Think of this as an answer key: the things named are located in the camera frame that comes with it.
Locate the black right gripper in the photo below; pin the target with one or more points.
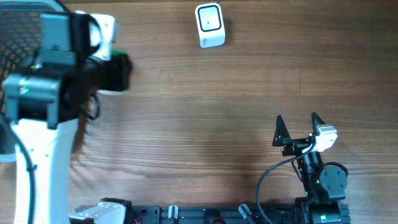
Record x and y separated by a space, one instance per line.
282 137

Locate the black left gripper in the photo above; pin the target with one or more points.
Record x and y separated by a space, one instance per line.
113 83

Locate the jar with green lid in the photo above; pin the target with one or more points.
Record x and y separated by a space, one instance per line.
118 71

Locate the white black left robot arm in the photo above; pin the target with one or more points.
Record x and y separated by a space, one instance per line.
45 99

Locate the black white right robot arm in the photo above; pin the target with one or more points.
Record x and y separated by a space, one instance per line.
324 183

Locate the white barcode scanner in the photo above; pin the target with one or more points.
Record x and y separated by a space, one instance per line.
210 25

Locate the grey plastic mesh basket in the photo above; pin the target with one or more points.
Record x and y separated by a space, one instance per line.
20 30

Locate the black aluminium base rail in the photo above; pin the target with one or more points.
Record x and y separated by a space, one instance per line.
278 213

